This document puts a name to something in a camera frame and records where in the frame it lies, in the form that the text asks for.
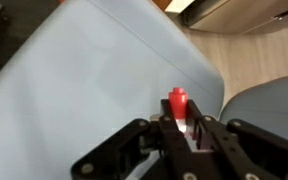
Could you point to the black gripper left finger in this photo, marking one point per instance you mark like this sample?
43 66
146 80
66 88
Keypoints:
124 150

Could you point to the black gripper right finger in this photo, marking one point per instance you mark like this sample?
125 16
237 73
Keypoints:
250 150

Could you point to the red and white marker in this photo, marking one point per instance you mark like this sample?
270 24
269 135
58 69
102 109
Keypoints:
178 101

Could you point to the light blue plastic tray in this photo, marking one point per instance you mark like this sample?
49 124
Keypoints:
84 83

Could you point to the white cabinet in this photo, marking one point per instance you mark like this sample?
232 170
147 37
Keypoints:
244 13

